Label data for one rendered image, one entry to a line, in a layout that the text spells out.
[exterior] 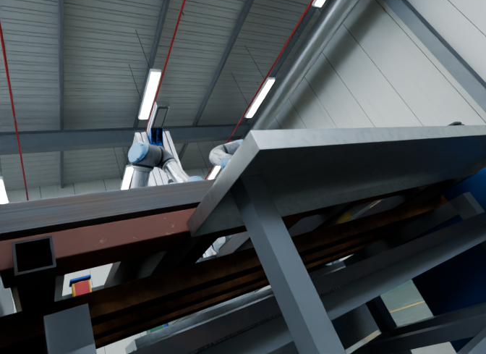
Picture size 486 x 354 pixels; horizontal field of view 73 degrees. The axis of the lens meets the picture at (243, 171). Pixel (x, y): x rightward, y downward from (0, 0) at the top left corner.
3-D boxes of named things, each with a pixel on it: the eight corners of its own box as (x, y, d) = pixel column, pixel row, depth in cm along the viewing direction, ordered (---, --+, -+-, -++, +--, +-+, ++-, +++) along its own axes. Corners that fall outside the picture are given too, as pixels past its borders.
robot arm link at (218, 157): (202, 149, 193) (220, 156, 147) (219, 144, 196) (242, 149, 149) (207, 168, 196) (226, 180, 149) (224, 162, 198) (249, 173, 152)
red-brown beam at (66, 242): (463, 173, 136) (453, 161, 139) (-2, 271, 48) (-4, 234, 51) (444, 184, 143) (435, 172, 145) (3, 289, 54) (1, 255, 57)
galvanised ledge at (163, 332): (358, 260, 192) (356, 255, 193) (136, 347, 118) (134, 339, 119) (336, 271, 206) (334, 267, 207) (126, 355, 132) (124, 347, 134)
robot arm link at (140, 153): (148, 247, 173) (165, 146, 177) (124, 248, 161) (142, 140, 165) (134, 242, 180) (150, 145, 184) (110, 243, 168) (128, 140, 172)
